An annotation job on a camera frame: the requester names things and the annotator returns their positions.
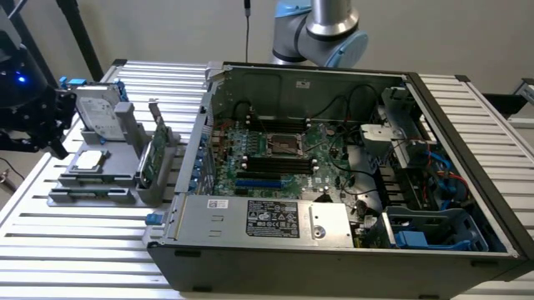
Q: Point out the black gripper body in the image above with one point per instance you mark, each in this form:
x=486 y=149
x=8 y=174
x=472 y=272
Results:
x=24 y=93

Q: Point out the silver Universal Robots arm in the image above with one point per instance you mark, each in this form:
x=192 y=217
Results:
x=331 y=18

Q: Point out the green RAM stick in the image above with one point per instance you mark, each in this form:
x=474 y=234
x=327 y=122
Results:
x=89 y=179
x=86 y=194

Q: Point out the black RAM slot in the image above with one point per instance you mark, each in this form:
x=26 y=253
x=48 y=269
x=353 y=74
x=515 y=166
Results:
x=276 y=126
x=276 y=130
x=277 y=167
x=276 y=122
x=277 y=159
x=277 y=163
x=277 y=171
x=276 y=117

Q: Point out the silver CPU chip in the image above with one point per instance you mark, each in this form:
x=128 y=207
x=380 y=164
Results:
x=93 y=159

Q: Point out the blue disk caddy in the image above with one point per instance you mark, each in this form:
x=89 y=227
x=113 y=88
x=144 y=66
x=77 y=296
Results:
x=76 y=82

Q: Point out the silver hard disk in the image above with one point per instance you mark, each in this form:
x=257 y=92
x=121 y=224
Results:
x=100 y=109

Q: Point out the grey parts rack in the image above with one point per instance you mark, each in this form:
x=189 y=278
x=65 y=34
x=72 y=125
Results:
x=124 y=137

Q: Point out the black stand leg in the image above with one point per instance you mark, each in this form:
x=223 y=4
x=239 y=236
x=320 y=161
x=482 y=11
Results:
x=81 y=37

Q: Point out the green graphics card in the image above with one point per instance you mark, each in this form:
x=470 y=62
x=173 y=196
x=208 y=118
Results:
x=156 y=150

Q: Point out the blue case latch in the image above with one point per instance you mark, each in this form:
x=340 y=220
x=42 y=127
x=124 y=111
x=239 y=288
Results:
x=153 y=218

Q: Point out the silver power supply unit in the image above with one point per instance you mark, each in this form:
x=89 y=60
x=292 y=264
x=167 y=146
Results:
x=216 y=218

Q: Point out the black expansion slot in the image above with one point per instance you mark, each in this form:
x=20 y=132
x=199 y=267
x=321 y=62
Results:
x=256 y=175

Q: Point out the blue expansion slot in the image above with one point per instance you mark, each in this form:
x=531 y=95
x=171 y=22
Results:
x=257 y=183

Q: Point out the metal CPU socket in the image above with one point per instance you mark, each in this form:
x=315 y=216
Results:
x=285 y=144

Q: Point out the green motherboard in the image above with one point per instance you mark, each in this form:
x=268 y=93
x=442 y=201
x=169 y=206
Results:
x=324 y=162

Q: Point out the black open PC case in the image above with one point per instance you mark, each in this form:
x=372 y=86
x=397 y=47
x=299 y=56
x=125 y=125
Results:
x=316 y=268

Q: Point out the white fan shroud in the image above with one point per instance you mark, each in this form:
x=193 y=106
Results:
x=375 y=134

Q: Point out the metal drive cage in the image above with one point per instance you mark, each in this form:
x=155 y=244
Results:
x=400 y=125

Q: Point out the grey blue disk bay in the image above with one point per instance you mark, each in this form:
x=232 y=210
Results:
x=434 y=225

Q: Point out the aluminium profile bar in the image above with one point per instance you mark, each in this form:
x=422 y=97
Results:
x=524 y=89

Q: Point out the black bracket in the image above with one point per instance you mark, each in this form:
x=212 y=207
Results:
x=502 y=104

